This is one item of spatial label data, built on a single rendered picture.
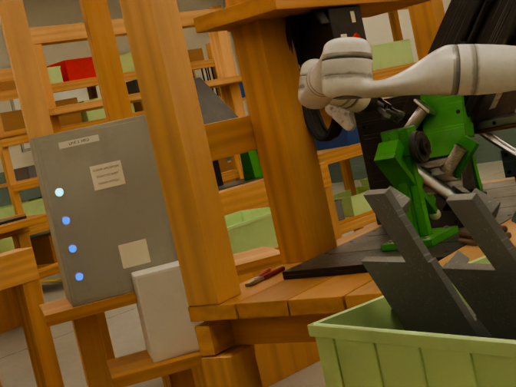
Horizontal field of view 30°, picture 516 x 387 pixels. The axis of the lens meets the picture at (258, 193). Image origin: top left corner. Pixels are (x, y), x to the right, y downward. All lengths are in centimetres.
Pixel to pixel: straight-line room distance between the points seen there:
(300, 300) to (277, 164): 53
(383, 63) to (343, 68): 700
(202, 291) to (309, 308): 28
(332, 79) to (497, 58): 29
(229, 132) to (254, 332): 51
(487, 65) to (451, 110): 72
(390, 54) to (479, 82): 707
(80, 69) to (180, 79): 809
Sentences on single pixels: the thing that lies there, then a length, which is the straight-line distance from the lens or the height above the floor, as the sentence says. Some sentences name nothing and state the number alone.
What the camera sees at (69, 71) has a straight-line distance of 1014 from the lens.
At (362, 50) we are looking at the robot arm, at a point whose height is 134.
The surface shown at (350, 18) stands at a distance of 260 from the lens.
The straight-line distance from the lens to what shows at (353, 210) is 814.
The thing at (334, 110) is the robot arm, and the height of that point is 124.
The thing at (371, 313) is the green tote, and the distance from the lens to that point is 147.
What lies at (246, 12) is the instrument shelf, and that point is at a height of 151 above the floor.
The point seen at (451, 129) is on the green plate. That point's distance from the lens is 246.
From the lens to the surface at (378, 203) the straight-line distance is 129.
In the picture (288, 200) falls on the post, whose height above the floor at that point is 104.
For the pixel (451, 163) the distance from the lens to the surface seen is 241.
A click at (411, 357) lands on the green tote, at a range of 126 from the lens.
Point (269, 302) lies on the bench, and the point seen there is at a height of 88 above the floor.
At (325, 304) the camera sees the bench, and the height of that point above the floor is 86.
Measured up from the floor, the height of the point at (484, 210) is 111.
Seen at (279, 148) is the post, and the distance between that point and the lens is 243.
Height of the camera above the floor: 127
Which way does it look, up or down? 5 degrees down
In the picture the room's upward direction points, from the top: 12 degrees counter-clockwise
